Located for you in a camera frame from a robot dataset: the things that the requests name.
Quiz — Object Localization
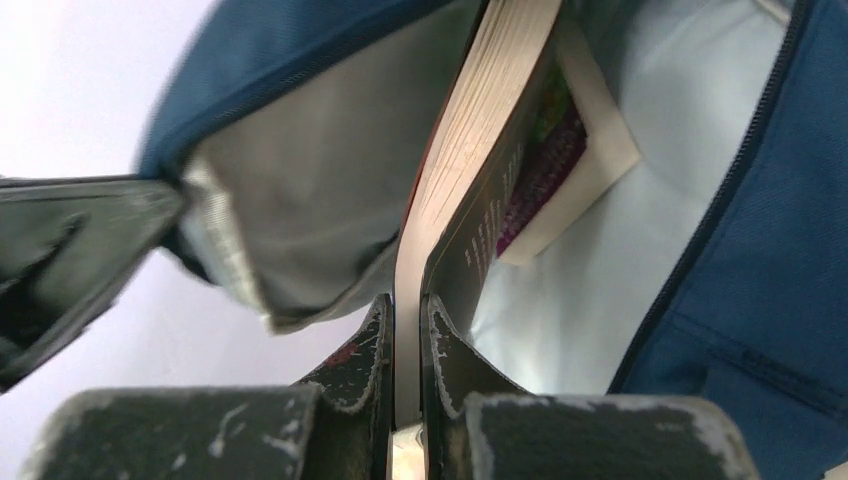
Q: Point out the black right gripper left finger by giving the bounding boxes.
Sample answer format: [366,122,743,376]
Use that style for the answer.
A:
[20,294,394,479]

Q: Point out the navy blue student backpack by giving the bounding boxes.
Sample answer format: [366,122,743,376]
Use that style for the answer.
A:
[138,1,847,479]

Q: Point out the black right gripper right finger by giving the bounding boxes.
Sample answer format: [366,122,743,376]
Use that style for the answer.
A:
[420,295,759,479]

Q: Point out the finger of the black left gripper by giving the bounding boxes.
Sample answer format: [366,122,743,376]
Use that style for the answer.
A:
[1,176,185,392]

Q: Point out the green dark cover book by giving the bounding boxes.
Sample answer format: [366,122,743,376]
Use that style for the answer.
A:
[393,1,562,428]

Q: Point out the purple Treehouse book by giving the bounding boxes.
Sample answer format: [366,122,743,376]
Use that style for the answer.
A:
[497,16,641,265]

